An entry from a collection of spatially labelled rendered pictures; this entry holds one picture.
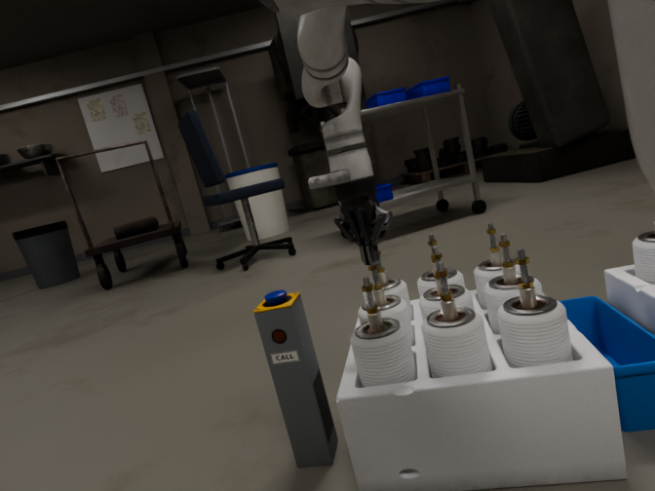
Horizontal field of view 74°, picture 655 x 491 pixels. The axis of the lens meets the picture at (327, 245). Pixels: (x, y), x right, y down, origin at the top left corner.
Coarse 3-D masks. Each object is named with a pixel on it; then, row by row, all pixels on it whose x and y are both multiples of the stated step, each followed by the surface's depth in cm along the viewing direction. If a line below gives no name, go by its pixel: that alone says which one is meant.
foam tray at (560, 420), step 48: (576, 336) 68; (432, 384) 64; (480, 384) 62; (528, 384) 61; (576, 384) 59; (384, 432) 66; (432, 432) 65; (480, 432) 63; (528, 432) 62; (576, 432) 61; (384, 480) 68; (432, 480) 66; (480, 480) 65; (528, 480) 64; (576, 480) 62
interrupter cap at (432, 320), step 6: (438, 312) 71; (462, 312) 69; (468, 312) 68; (474, 312) 67; (432, 318) 69; (438, 318) 69; (462, 318) 67; (468, 318) 66; (474, 318) 66; (432, 324) 67; (438, 324) 66; (444, 324) 65; (450, 324) 65; (456, 324) 64; (462, 324) 65
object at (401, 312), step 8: (400, 304) 80; (360, 312) 81; (384, 312) 78; (392, 312) 78; (400, 312) 78; (408, 312) 82; (360, 320) 82; (400, 320) 79; (408, 320) 81; (408, 328) 80
